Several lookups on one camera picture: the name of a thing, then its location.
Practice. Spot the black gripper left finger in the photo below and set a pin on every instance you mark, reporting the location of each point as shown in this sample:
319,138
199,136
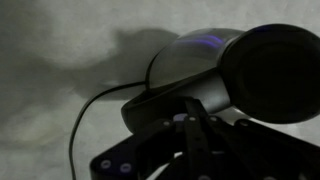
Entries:
160,146

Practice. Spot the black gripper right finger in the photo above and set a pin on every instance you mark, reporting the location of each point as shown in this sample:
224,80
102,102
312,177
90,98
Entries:
253,150

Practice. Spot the stainless steel electric kettle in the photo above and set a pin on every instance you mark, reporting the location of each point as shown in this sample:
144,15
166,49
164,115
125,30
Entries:
206,66

